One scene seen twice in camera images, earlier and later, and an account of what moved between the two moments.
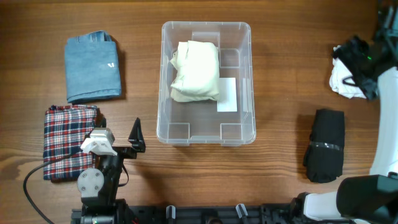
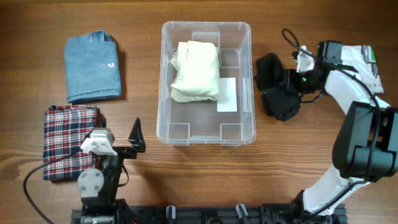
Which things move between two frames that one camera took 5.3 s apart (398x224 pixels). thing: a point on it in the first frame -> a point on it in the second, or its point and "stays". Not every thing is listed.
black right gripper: x=349 y=50 -> x=290 y=84
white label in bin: x=227 y=99 stays
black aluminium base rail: x=279 y=213 stays
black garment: x=324 y=156 -> x=283 y=104
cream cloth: x=198 y=76 stays
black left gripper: x=137 y=140 stays
